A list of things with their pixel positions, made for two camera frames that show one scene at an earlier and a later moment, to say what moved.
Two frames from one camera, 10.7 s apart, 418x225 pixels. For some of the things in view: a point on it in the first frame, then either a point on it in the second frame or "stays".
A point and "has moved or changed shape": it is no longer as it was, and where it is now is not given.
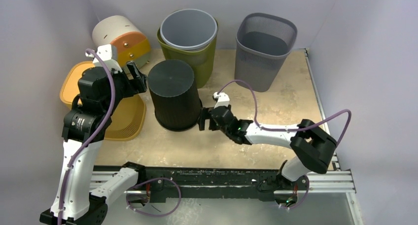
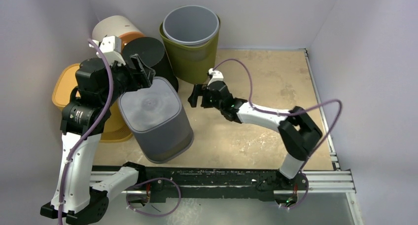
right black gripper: x=206 y=118 to x=203 y=97
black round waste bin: x=175 y=95 to x=152 y=53
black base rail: x=159 y=180 stays
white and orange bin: x=131 y=43 stays
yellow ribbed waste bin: x=128 y=122 has moved or changed shape
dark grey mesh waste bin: x=263 y=43 to x=155 y=116
